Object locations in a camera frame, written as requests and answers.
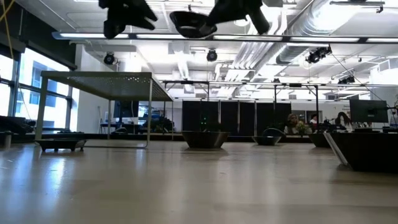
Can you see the pale green perforated metal shelf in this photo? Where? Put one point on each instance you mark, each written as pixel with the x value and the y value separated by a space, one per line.
pixel 102 82

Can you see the overhead light bar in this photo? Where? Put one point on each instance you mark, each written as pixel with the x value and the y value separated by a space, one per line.
pixel 171 36

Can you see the small potted plant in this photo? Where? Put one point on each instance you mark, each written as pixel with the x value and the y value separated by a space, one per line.
pixel 301 127

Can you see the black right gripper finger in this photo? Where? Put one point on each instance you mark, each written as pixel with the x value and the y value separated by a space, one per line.
pixel 217 18
pixel 207 30

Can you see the black leaf-shaped mini plate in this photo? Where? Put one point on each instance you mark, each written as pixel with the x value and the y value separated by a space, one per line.
pixel 186 26
pixel 266 140

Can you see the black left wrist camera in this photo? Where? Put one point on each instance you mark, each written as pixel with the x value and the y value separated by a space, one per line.
pixel 113 29

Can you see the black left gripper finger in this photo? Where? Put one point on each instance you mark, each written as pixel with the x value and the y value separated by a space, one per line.
pixel 145 12
pixel 138 23

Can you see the black table edge frame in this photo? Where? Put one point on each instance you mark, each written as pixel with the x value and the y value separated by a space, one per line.
pixel 93 136

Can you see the black computer monitor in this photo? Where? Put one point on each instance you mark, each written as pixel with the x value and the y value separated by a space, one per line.
pixel 126 109
pixel 368 110

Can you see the black low tray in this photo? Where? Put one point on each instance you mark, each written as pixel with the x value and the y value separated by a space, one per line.
pixel 59 143

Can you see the person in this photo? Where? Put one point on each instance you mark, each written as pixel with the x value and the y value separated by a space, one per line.
pixel 292 123
pixel 313 119
pixel 343 121

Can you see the black ceiling spotlight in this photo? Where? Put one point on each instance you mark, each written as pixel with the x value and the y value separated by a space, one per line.
pixel 346 80
pixel 317 55
pixel 211 55
pixel 109 58

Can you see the silver ventilation duct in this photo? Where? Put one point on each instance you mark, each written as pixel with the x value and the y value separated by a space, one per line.
pixel 311 21

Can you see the black metal gantry frame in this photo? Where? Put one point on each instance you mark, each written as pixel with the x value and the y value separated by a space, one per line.
pixel 186 82

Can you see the black deep wavy mini bowl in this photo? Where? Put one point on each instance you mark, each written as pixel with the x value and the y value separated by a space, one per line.
pixel 318 140
pixel 205 140

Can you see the black partition panels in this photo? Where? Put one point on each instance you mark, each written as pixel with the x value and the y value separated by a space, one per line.
pixel 230 118

